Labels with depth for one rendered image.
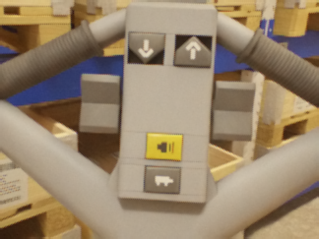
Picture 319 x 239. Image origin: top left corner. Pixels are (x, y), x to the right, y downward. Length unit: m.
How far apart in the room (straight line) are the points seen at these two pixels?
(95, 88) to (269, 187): 0.21
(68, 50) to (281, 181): 0.26
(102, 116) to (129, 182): 0.07
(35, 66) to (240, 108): 0.21
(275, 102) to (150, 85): 1.65
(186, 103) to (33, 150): 0.17
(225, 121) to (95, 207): 0.16
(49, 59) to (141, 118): 0.11
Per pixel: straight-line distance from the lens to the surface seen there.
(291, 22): 1.97
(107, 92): 0.41
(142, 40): 0.40
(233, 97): 0.41
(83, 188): 0.43
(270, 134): 2.09
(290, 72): 0.42
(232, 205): 0.43
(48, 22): 1.15
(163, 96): 0.40
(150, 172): 0.40
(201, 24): 0.40
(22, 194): 1.24
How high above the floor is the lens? 1.41
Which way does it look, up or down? 20 degrees down
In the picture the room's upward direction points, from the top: 3 degrees clockwise
